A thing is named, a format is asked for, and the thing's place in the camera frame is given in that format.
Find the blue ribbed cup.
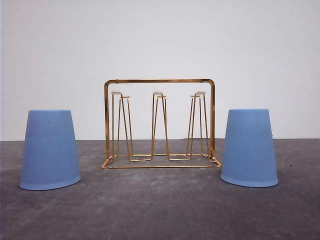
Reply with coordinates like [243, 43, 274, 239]
[220, 109, 279, 188]
[19, 110, 81, 191]

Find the gold wire cup rack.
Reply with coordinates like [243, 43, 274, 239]
[101, 78, 222, 169]

